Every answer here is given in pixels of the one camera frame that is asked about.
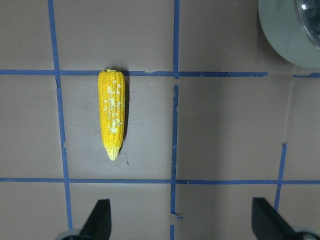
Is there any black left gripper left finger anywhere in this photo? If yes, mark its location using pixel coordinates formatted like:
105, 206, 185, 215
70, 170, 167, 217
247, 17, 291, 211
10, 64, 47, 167
78, 199, 111, 240

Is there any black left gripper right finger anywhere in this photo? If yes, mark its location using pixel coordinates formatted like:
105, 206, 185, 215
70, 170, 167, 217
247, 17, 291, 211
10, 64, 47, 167
251, 197, 296, 240

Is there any yellow corn cob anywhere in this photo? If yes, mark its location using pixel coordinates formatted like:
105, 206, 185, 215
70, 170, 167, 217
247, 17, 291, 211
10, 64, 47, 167
97, 69, 126, 161

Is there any glass pot lid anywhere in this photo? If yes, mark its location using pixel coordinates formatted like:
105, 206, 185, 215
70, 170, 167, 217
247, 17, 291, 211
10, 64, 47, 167
293, 0, 320, 50

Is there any grey cooking pot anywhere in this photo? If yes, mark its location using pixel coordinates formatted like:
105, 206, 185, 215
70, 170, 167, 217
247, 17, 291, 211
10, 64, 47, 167
258, 0, 320, 70

